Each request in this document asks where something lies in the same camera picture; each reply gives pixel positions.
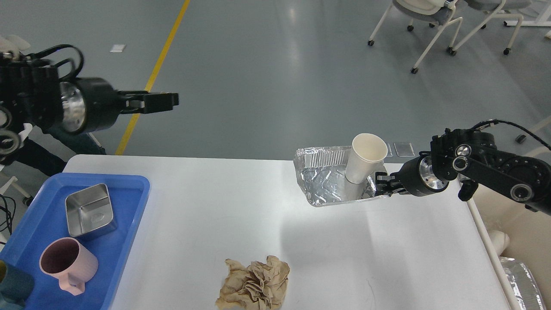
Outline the crumpled brown paper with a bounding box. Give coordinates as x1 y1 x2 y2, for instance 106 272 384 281
215 255 291 310

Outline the dark teal cup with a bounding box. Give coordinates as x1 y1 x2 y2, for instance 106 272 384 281
0 260 35 310

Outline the clear floor plate left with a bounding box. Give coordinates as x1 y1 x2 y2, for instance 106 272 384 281
386 143 393 158

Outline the white paper cup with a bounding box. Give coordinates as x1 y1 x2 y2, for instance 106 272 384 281
345 133 388 184

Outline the aluminium foil tray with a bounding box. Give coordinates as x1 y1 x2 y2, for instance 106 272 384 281
293 146 389 207

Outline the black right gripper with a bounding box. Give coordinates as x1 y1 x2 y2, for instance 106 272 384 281
375 155 449 197

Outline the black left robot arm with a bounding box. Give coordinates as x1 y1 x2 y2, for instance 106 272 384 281
0 44 179 166

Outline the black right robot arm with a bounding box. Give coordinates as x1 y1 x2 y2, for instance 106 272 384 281
371 120 551 214

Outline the cream plastic bin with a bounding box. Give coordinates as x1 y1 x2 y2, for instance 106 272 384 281
468 185 551 310

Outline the pink mug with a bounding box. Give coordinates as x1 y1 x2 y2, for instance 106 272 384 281
39 237 99 296

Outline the white chair right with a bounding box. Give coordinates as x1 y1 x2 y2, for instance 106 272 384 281
446 0 551 56

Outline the white chair left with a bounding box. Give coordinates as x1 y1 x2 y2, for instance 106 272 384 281
366 0 463 74

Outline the stainless steel rectangular tray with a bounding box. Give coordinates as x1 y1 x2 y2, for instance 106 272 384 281
65 184 118 241

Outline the seated person in jeans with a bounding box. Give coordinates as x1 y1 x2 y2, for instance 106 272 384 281
0 34 106 177

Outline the white chair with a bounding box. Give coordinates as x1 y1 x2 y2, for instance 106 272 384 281
446 0 551 56
366 0 463 74

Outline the white chair base right edge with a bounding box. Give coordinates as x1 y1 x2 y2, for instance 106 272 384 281
514 116 551 158

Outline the blue plastic tray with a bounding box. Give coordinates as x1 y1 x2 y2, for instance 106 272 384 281
1 173 150 310

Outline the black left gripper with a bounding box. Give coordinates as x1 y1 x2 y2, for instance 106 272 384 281
59 77 179 135

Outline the foil tray inside bin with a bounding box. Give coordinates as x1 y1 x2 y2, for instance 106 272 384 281
499 257 546 310

